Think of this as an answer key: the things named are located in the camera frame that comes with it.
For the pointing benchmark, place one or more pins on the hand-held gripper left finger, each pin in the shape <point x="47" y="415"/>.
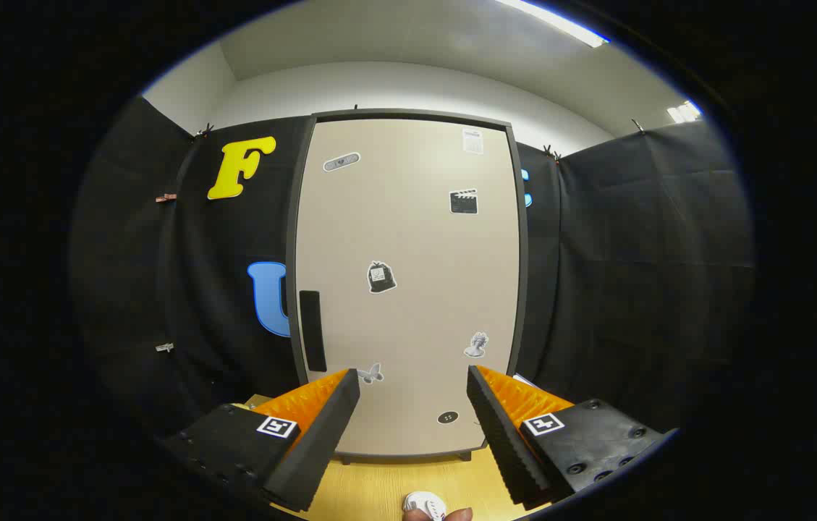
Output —
<point x="321" y="441"/>

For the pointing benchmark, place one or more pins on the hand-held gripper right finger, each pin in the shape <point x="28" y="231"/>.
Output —
<point x="502" y="441"/>

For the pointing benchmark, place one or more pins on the white shoe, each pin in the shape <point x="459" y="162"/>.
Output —
<point x="422" y="502"/>

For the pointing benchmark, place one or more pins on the grey shoe cabinet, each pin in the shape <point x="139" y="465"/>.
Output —
<point x="408" y="113"/>

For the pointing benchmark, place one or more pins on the black backdrop cloth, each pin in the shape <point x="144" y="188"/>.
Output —
<point x="632" y="275"/>

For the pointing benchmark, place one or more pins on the dark cloth clip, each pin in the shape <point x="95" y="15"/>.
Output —
<point x="638" y="126"/>
<point x="550" y="152"/>
<point x="203" y="131"/>

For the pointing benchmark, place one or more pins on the small ceiling light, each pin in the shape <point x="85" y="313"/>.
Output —
<point x="683" y="112"/>

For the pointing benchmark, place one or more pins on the long ceiling light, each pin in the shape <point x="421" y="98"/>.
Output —
<point x="556" y="23"/>

